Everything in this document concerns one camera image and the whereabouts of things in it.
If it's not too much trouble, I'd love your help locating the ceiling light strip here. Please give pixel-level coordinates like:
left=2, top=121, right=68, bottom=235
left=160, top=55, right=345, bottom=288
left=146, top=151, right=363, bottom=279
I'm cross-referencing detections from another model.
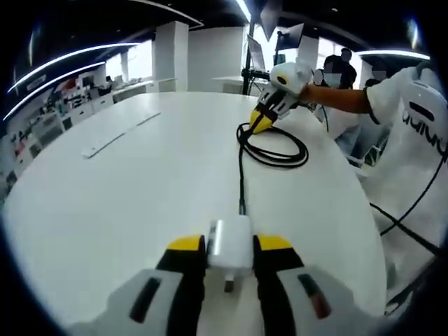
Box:
left=6, top=41, right=141, bottom=94
left=3, top=61, right=106, bottom=122

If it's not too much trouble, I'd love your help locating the open laptop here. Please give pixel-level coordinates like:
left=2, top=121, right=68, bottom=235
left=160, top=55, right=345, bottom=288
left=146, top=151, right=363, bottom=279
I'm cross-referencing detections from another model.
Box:
left=246, top=34, right=267, bottom=71

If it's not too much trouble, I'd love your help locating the flat white bar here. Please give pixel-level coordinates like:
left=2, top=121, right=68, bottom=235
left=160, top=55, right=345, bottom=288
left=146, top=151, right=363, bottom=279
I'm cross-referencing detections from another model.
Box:
left=81, top=111, right=162, bottom=158

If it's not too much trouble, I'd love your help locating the small dark monitor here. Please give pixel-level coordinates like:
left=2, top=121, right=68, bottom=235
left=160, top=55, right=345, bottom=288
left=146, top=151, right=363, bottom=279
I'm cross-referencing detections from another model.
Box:
left=276, top=23, right=305, bottom=50

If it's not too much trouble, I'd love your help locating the black equipment stand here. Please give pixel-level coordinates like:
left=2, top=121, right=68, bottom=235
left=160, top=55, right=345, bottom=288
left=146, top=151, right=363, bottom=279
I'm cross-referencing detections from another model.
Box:
left=241, top=29, right=281, bottom=95

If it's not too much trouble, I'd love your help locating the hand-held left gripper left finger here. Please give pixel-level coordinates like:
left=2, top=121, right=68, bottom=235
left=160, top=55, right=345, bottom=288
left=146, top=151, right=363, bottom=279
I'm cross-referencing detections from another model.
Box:
left=66, top=234, right=207, bottom=336

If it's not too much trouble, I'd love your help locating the black Type-C cable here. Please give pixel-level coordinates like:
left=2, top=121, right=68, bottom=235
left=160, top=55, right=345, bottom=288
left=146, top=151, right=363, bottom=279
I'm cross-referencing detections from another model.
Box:
left=236, top=120, right=309, bottom=216

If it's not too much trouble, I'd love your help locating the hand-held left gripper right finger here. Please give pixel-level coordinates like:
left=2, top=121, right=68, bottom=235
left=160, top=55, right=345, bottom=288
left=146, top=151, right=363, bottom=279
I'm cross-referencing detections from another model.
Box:
left=252, top=233, right=386, bottom=336

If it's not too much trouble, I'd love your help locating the person in white shirt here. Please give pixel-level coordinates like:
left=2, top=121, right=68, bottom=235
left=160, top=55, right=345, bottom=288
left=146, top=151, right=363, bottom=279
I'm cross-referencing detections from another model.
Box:
left=353, top=62, right=448, bottom=246

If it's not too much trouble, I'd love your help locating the row of white office desks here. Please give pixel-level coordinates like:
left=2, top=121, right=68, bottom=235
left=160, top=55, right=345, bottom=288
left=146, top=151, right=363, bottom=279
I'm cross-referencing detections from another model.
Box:
left=0, top=78, right=155, bottom=186

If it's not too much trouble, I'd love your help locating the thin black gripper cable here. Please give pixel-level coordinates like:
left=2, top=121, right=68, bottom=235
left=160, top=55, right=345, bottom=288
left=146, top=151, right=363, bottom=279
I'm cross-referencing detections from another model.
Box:
left=370, top=150, right=448, bottom=253

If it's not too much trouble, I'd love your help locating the large dark monitor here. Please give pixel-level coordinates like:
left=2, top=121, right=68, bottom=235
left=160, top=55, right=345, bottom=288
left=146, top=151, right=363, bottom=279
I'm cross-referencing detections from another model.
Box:
left=257, top=0, right=284, bottom=41

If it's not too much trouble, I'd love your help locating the white charger adapter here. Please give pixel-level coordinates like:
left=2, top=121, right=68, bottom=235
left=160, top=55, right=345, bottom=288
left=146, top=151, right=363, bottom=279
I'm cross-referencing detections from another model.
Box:
left=206, top=216, right=255, bottom=293

